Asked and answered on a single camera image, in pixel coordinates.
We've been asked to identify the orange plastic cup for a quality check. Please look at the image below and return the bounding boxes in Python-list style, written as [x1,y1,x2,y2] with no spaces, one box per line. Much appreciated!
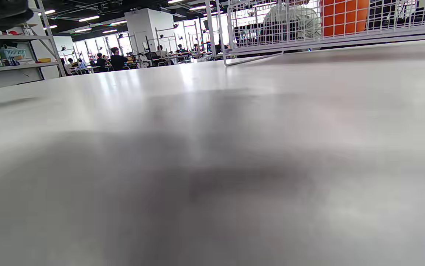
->
[320,0,370,37]

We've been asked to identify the black mesh office chair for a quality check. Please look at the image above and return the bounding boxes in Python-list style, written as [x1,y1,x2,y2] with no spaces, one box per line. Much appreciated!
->
[368,0,425,23]

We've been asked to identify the grey metal storage shelf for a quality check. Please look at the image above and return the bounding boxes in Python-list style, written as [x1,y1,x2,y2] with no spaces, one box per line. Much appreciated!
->
[0,0,67,92]

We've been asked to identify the light blue plastic basket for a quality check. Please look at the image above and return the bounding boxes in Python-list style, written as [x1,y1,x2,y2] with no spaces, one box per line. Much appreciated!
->
[0,48,26,61]

